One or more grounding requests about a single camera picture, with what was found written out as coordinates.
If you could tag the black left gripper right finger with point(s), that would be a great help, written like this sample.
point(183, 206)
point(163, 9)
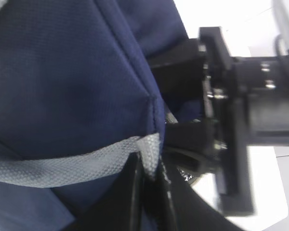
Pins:
point(182, 209)

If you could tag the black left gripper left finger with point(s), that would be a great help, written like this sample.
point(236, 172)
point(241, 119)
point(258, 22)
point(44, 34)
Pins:
point(119, 209)

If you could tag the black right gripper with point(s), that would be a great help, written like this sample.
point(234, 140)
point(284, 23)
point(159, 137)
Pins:
point(179, 72)

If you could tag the navy blue lunch bag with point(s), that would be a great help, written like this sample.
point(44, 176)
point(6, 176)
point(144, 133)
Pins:
point(76, 92)

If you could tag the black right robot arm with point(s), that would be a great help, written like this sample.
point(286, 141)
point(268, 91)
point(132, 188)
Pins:
point(263, 84)

